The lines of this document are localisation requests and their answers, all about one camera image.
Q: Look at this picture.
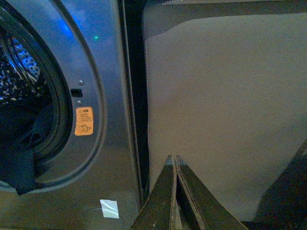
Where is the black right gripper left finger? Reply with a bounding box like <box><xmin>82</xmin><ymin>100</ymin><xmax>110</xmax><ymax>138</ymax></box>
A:
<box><xmin>131</xmin><ymin>155</ymin><xmax>177</xmax><ymax>230</ymax></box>

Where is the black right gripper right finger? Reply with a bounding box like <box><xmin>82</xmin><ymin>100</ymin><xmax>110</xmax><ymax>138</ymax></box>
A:
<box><xmin>176</xmin><ymin>156</ymin><xmax>247</xmax><ymax>230</ymax></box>

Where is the dark navy knit garment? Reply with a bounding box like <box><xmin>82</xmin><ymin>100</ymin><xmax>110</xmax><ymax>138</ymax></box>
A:
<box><xmin>0</xmin><ymin>103</ymin><xmax>56</xmax><ymax>196</ymax></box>

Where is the grey front-load washing machine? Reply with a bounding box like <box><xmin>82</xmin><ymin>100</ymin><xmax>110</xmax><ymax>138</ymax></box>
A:
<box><xmin>0</xmin><ymin>0</ymin><xmax>144</xmax><ymax>230</ymax></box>

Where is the steel washing machine drum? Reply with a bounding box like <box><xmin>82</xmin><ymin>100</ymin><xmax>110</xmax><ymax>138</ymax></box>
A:
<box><xmin>0</xmin><ymin>29</ymin><xmax>48</xmax><ymax>106</ymax></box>

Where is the white tape sticker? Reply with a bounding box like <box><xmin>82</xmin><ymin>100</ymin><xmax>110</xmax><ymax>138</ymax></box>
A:
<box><xmin>100</xmin><ymin>199</ymin><xmax>119</xmax><ymax>219</ymax></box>

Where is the orange warning sticker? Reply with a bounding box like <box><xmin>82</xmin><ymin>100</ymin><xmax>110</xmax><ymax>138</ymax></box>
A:
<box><xmin>74</xmin><ymin>106</ymin><xmax>94</xmax><ymax>136</ymax></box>

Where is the grey cabinet side panel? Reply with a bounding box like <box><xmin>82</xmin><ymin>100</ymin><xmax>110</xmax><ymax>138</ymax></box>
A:
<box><xmin>142</xmin><ymin>0</ymin><xmax>307</xmax><ymax>222</ymax></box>

